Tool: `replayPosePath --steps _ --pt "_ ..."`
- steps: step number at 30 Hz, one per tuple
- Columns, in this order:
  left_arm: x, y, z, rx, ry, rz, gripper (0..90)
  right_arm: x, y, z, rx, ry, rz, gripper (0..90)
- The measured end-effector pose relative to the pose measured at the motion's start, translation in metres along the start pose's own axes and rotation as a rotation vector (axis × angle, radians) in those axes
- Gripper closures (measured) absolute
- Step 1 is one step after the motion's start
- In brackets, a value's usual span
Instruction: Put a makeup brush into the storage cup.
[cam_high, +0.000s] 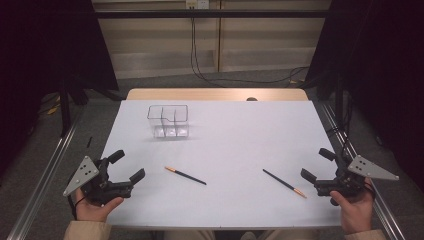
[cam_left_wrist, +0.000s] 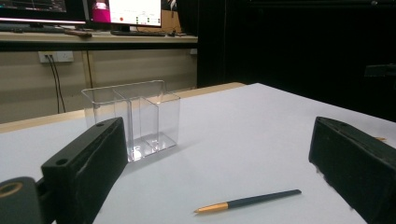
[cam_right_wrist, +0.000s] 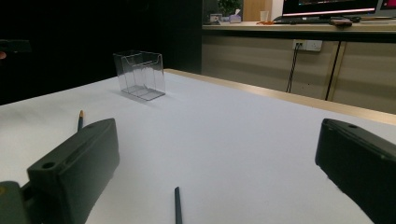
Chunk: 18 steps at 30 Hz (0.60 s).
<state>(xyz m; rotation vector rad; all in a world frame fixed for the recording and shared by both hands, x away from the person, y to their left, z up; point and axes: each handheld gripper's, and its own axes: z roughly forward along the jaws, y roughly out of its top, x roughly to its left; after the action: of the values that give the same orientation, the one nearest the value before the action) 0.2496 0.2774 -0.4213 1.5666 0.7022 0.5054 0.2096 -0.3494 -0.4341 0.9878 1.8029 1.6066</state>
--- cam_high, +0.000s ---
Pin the person's right hand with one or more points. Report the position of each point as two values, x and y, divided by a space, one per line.
355 213

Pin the person's left hand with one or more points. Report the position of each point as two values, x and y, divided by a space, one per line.
95 210

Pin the small black floor piece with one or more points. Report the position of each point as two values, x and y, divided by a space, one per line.
89 142

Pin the aluminium floor rail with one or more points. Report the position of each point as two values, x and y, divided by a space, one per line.
386 213
43 180

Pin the wooden table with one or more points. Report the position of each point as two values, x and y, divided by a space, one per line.
200 94

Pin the white wall socket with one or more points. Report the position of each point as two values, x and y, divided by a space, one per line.
197 4

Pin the dark round table grommet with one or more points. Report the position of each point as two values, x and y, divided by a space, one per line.
251 99

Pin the black metal stand post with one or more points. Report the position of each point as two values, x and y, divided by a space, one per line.
65 110

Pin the clear plastic organizer box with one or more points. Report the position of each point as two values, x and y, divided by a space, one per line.
168 121

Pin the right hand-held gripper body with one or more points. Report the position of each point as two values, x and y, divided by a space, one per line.
346 185

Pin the black pencil with orange end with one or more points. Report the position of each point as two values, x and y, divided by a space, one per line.
185 175
283 182

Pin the black curtain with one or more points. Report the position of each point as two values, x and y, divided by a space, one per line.
383 66
46 50

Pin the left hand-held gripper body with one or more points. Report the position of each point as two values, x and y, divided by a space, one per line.
100 186

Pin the black horizontal frame bar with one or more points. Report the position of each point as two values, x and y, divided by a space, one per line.
213 13

